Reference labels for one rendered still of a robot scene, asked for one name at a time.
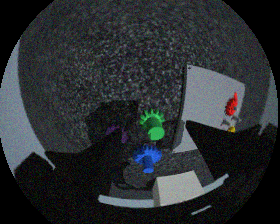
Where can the red gear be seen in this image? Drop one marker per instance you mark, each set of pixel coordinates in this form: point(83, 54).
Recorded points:
point(231, 105)

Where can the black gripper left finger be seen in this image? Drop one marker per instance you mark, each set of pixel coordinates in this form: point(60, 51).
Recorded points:
point(95, 165)

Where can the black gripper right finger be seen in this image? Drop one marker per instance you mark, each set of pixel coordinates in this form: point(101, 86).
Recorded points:
point(219, 148)

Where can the green gear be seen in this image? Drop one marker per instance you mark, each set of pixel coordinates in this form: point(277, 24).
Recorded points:
point(153, 123)

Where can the yellow gear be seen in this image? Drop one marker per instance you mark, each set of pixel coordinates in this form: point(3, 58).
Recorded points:
point(231, 129)

